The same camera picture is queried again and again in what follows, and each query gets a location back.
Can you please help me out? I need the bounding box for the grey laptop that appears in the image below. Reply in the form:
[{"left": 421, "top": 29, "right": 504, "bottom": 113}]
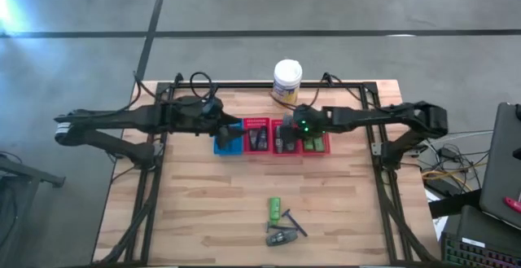
[{"left": 479, "top": 101, "right": 521, "bottom": 231}]

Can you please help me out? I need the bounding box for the dark disposable razor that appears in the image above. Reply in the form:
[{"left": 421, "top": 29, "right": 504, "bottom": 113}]
[
  {"left": 281, "top": 208, "right": 309, "bottom": 238},
  {"left": 265, "top": 222, "right": 299, "bottom": 233}
]

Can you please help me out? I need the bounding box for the white Lysol wipes canister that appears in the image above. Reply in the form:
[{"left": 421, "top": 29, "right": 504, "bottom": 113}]
[{"left": 272, "top": 59, "right": 304, "bottom": 105}]

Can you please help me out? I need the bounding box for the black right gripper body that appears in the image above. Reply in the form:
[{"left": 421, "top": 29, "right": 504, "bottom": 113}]
[{"left": 289, "top": 105, "right": 329, "bottom": 138}]

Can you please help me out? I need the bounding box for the black stand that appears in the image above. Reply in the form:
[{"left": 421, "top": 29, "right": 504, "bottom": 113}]
[{"left": 0, "top": 152, "right": 66, "bottom": 268}]

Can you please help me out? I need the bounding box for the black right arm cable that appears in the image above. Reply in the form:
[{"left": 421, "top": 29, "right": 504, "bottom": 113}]
[{"left": 270, "top": 72, "right": 383, "bottom": 112}]

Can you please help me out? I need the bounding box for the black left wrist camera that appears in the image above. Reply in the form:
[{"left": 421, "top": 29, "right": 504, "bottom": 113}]
[{"left": 201, "top": 96, "right": 217, "bottom": 116}]

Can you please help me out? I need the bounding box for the yellow cable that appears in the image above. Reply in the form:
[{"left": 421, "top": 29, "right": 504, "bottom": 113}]
[{"left": 421, "top": 169, "right": 475, "bottom": 182}]

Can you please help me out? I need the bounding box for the black aluminium table frame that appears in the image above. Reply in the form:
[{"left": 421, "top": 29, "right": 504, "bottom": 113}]
[{"left": 93, "top": 79, "right": 443, "bottom": 267}]

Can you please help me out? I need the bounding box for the red tool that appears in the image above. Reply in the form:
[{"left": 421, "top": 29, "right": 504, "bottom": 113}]
[{"left": 503, "top": 196, "right": 521, "bottom": 215}]

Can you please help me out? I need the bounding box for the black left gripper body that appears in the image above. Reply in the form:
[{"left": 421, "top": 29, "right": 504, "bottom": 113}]
[{"left": 195, "top": 104, "right": 229, "bottom": 135}]

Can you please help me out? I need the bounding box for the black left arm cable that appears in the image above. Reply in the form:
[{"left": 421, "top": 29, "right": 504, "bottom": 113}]
[{"left": 132, "top": 71, "right": 217, "bottom": 112}]

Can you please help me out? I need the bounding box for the backlit keyboard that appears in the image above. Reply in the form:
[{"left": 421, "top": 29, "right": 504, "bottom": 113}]
[{"left": 441, "top": 232, "right": 521, "bottom": 268}]

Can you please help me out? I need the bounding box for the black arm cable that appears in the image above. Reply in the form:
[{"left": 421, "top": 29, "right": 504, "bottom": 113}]
[
  {"left": 270, "top": 72, "right": 383, "bottom": 112},
  {"left": 132, "top": 71, "right": 217, "bottom": 112}
]

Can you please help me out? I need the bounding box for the blue plastic basket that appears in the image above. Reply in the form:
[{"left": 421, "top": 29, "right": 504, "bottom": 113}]
[{"left": 212, "top": 119, "right": 245, "bottom": 156}]

